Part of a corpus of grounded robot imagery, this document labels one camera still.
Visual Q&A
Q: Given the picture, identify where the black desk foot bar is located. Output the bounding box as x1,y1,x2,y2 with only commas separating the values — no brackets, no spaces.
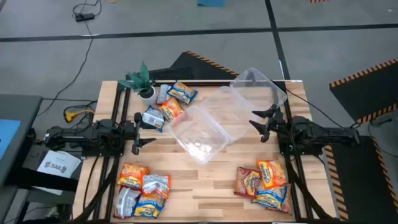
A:
6,167,78,192

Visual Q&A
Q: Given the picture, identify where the orange Maruchan noodle packet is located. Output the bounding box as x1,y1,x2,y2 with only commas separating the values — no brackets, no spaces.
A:
158,97,185,123
117,162,150,190
142,174,172,200
256,159,289,190

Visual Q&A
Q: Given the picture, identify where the blue floor mat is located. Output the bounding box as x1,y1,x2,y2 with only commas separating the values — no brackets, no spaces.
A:
197,0,224,8

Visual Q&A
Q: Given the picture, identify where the black perforated panel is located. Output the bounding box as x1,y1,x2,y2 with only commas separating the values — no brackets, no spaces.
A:
126,67,195,82

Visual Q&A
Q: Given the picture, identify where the white printed paper sheet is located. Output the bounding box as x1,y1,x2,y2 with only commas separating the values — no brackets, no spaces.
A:
36,150,82,179

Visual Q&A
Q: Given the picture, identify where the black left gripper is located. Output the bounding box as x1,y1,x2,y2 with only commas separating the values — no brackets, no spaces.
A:
124,112,157,156

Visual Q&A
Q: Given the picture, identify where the clear plastic bin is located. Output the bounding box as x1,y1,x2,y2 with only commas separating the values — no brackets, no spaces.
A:
229,67,287,118
167,105,237,165
199,85,264,146

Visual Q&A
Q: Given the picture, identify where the black power adapter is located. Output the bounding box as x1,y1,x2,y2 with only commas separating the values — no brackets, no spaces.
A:
74,12,95,22

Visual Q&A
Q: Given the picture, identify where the black floor power cable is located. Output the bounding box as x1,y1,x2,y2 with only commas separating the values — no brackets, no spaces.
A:
37,21,94,118

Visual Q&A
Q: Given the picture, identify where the blue sheet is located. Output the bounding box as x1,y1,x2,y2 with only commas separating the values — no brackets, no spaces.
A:
0,119,22,159

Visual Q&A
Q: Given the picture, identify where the gray desk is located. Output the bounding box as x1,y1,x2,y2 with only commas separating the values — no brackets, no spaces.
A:
0,94,44,187

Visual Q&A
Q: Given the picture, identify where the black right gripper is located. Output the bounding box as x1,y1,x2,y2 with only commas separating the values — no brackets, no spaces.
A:
248,105,285,143

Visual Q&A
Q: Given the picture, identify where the potted green artificial plant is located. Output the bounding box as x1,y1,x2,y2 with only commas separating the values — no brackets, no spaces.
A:
118,60,158,106

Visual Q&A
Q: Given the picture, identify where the blue Maruchan noodle packet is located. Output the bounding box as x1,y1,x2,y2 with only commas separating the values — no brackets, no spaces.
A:
132,193,167,219
142,105,166,133
167,80,199,106
251,185,289,212

